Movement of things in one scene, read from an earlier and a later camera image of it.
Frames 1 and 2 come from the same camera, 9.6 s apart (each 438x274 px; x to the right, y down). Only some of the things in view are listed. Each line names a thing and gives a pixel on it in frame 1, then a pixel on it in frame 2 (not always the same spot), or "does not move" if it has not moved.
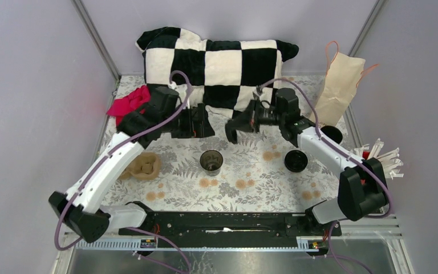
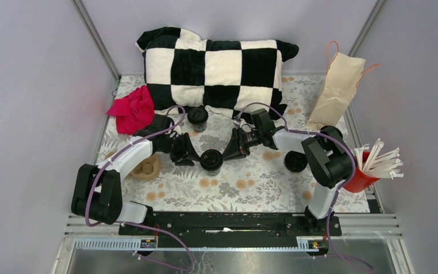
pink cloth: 122,104 does not move
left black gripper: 200,128 to 186,146
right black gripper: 248,123 to 232,146
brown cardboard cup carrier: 145,166 does not move
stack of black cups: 333,133 does not move
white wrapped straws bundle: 390,164 does not move
